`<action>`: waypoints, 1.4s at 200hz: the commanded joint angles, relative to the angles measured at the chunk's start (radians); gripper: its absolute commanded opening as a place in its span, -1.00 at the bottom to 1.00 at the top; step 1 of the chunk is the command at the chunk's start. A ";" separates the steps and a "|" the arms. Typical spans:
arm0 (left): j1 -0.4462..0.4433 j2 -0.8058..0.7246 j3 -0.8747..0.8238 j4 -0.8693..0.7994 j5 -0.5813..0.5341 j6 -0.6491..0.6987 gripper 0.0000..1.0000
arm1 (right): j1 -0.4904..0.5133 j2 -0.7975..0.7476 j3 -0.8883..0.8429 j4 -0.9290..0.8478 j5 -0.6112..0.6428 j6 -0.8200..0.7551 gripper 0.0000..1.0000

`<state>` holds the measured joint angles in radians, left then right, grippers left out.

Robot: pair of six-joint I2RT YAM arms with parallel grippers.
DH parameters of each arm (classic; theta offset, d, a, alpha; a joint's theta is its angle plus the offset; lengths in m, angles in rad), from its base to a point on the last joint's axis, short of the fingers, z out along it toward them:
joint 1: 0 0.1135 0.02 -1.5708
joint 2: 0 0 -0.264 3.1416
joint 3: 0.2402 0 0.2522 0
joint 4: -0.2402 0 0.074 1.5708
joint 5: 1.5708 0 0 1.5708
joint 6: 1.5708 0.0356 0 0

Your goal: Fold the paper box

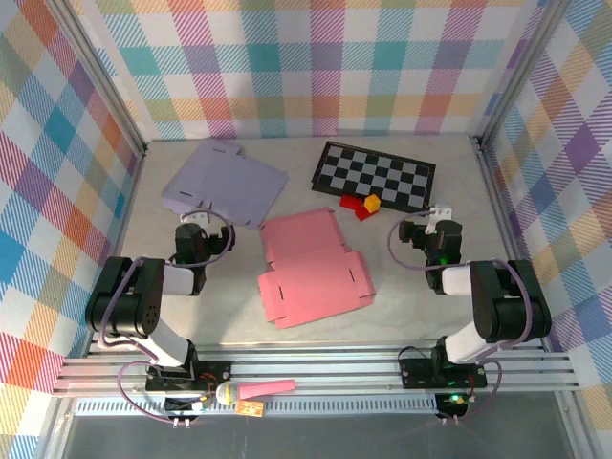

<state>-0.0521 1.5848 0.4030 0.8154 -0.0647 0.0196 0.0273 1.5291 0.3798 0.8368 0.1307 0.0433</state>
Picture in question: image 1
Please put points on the pink toy microphone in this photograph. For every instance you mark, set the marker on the pink toy microphone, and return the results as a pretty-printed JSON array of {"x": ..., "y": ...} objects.
[{"x": 263, "y": 388}]

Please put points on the pink paper box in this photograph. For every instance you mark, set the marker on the pink paper box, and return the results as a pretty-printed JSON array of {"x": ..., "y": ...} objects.
[{"x": 311, "y": 277}]

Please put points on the long red toy brick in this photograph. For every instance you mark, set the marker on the long red toy brick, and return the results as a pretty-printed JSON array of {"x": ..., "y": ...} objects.
[{"x": 349, "y": 201}]

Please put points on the aluminium frame rail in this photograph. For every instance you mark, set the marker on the aluminium frame rail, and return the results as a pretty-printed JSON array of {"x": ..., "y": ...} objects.
[{"x": 334, "y": 368}]

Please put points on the black left controller box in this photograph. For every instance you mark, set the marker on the black left controller box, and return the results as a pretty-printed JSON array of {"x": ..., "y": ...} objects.
[{"x": 181, "y": 405}]

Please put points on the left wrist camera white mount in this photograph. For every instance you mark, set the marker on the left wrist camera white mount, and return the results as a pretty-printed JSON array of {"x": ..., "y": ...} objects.
[{"x": 197, "y": 216}]

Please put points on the small red toy brick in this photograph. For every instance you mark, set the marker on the small red toy brick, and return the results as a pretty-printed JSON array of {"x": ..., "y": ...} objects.
[{"x": 362, "y": 214}]

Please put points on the lilac paper box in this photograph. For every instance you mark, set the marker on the lilac paper box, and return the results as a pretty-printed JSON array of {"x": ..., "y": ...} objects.
[{"x": 225, "y": 181}]

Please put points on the yellow toy brick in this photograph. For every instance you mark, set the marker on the yellow toy brick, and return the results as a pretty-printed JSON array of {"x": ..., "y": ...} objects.
[{"x": 373, "y": 203}]

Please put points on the black right controller box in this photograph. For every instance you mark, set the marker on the black right controller box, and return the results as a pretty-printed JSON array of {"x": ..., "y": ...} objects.
[{"x": 452, "y": 404}]

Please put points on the small orange tag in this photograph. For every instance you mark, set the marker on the small orange tag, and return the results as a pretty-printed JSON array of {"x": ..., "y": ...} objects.
[{"x": 249, "y": 408}]

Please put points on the black controller box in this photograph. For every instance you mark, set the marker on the black controller box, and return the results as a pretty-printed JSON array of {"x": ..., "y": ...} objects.
[
  {"x": 452, "y": 404},
  {"x": 181, "y": 405}
]

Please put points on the aluminium side rail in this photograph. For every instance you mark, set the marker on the aluminium side rail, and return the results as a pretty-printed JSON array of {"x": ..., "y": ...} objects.
[
  {"x": 135, "y": 191},
  {"x": 502, "y": 229}
]

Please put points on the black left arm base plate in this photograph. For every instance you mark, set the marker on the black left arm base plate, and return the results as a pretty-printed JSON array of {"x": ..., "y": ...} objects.
[{"x": 215, "y": 373}]

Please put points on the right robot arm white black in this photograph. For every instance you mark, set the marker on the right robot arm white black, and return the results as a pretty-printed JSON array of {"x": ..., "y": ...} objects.
[{"x": 507, "y": 311}]

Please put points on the black grey chessboard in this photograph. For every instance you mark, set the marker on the black grey chessboard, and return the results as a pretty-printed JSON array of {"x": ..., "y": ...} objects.
[{"x": 373, "y": 174}]

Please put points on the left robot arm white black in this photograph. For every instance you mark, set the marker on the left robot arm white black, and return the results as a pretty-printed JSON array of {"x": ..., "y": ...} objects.
[{"x": 124, "y": 306}]

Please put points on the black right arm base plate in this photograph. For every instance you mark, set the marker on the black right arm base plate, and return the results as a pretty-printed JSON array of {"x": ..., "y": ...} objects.
[{"x": 416, "y": 373}]

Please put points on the aluminium corner post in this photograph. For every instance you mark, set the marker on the aluminium corner post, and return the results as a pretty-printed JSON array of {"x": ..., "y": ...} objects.
[
  {"x": 105, "y": 81},
  {"x": 516, "y": 76}
]

